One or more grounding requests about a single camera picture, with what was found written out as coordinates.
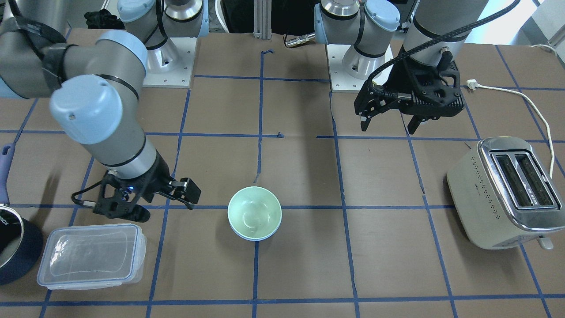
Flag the dark blue saucepan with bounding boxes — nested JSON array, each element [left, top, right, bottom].
[[0, 143, 44, 285]]

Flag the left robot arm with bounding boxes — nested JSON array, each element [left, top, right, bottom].
[[313, 0, 487, 134]]

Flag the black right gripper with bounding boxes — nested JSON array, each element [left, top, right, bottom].
[[93, 152, 202, 222]]

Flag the white toaster power cable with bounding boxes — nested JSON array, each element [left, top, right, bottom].
[[466, 43, 558, 179]]

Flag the cream and chrome toaster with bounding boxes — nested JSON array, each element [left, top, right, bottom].
[[446, 136, 565, 251]]

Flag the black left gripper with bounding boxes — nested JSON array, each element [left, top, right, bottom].
[[354, 53, 466, 135]]

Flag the brown paper table cover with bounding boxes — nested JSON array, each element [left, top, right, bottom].
[[1, 34, 564, 318]]

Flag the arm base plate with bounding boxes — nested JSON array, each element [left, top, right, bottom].
[[326, 44, 393, 93], [143, 38, 198, 88]]

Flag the green bowl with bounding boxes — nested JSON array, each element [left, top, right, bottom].
[[227, 186, 283, 227]]

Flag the blue bowl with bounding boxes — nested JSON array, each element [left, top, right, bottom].
[[230, 223, 281, 242]]

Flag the clear plastic food container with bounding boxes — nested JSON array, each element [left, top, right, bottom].
[[37, 223, 147, 290]]

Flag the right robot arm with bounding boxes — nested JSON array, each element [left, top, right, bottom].
[[1, 0, 209, 222]]

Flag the aluminium frame post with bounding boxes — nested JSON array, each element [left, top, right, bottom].
[[253, 0, 272, 42]]

